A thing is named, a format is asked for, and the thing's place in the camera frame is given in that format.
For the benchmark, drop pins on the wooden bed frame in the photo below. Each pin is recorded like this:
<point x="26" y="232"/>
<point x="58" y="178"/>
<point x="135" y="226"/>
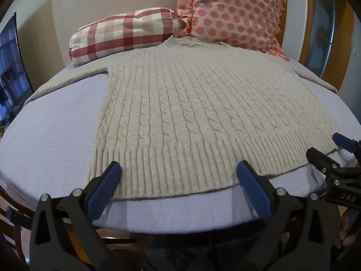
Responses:
<point x="112" y="235"/>

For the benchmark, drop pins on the pink polka dot pillow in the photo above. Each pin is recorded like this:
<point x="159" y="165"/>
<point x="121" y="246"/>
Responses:
<point x="234" y="8"/>

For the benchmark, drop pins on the bed with lavender sheet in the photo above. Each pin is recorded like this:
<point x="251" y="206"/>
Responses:
<point x="56" y="135"/>

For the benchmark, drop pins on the person's right hand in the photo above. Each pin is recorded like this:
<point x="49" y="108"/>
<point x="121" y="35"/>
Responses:
<point x="341" y="234"/>

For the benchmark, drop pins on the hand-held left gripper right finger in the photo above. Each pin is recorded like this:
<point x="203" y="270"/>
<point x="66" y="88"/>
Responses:
<point x="253" y="192"/>

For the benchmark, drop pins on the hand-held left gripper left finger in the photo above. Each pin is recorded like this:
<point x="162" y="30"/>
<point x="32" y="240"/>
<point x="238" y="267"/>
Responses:
<point x="105" y="189"/>

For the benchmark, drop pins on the person's dark trousers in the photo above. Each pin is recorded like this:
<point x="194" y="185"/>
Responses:
<point x="183" y="255"/>

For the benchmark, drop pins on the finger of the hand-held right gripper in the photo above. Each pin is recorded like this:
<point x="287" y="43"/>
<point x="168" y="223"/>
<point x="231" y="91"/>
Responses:
<point x="342" y="142"/>
<point x="321" y="159"/>

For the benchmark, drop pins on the red checked pillow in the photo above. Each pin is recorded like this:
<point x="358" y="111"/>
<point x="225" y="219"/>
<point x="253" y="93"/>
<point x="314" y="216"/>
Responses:
<point x="118" y="34"/>

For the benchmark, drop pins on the flat screen television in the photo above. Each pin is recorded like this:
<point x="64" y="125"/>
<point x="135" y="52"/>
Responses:
<point x="11" y="62"/>

